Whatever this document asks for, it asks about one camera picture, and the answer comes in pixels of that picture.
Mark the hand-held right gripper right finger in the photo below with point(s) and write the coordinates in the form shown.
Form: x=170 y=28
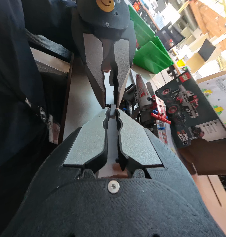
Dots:
x=137 y=142

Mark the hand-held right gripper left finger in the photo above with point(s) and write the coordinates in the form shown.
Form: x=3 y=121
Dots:
x=88 y=140

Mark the person's dark blue clothing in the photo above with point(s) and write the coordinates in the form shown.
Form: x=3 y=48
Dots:
x=13 y=74

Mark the black mesh chair armrest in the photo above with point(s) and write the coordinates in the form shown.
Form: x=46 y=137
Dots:
x=50 y=46

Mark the grey lego piece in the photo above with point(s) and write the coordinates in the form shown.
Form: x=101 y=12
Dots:
x=113 y=111

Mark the black lego set box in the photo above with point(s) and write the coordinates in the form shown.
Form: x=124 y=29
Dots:
x=190 y=114

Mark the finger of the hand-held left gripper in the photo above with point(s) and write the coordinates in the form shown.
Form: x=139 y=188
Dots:
x=122 y=63
x=93 y=61

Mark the partly built lego truck model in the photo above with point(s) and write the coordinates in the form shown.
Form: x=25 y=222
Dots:
x=144 y=100

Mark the white instruction sheet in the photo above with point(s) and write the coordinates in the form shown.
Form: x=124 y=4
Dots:
x=216 y=88

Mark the cardboard box with black flap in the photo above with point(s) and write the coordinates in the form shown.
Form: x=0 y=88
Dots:
x=198 y=61

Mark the black plastic crate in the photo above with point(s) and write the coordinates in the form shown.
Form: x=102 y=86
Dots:
x=170 y=37

